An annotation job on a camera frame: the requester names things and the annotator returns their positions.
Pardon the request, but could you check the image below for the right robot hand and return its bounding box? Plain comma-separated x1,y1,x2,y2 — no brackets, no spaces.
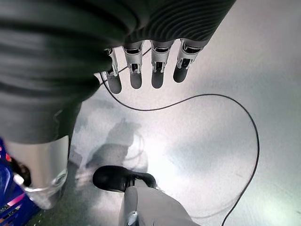
0,0,237,210

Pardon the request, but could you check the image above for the robot dark foot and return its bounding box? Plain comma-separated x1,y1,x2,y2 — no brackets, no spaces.
92,165,158,194

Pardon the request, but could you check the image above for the blue plastic crate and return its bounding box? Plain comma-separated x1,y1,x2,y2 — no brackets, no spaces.
0,137,43,226

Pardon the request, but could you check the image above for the robot silver leg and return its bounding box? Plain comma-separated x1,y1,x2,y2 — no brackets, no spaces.
118,180,201,226

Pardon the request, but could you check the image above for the black cable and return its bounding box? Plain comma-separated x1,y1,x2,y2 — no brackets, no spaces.
100,47,261,226

